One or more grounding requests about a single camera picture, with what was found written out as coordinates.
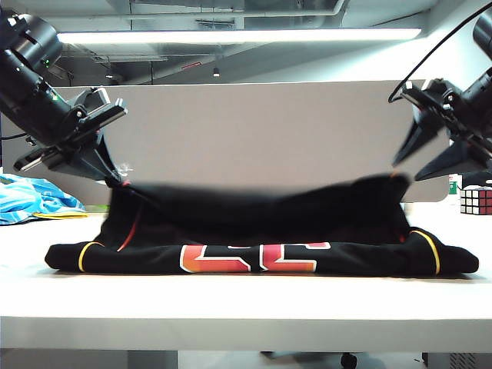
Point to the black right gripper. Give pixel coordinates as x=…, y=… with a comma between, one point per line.
x=442, y=111

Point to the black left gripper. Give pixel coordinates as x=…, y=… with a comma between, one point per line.
x=73, y=132

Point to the black basketball jersey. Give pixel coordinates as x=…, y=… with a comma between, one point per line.
x=230, y=215

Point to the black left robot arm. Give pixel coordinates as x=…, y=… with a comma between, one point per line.
x=23, y=92

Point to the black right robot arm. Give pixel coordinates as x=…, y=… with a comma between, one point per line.
x=482, y=92

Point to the clear bottle with green label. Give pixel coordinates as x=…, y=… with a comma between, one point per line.
x=453, y=188

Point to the green flat object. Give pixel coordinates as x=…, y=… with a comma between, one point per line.
x=98, y=208

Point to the yellow cloth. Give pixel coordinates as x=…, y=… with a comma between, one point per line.
x=61, y=215

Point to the rubik's cube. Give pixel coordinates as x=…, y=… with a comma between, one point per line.
x=474, y=200

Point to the blue patterned garment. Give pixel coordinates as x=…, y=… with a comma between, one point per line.
x=23, y=200

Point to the grey-brown desk divider panel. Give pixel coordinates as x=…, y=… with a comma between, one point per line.
x=250, y=134

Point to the long ceiling light strip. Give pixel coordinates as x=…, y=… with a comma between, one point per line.
x=230, y=36

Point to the grey cabinet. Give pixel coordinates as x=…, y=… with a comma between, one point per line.
x=461, y=361

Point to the black chair base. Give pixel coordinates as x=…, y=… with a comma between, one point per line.
x=348, y=361

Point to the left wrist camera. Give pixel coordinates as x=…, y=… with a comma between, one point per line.
x=91, y=102

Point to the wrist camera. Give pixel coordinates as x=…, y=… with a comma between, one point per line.
x=91, y=102
x=442, y=90

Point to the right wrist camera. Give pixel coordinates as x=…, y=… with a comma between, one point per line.
x=442, y=90

